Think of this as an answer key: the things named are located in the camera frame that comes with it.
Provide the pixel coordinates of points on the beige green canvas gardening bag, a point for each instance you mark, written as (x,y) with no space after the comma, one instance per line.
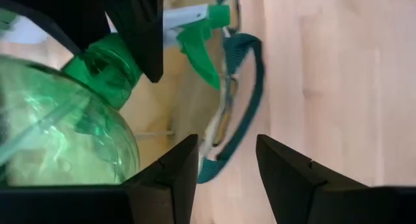
(250,87)

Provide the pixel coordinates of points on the green plastic spray bottle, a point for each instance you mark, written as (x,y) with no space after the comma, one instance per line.
(65,126)

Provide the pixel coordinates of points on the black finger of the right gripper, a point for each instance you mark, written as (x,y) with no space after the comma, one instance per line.
(143,22)
(65,9)

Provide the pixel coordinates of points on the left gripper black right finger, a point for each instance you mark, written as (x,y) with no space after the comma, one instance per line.
(325,201)

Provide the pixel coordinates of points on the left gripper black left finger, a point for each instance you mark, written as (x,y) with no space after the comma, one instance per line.
(97,204)

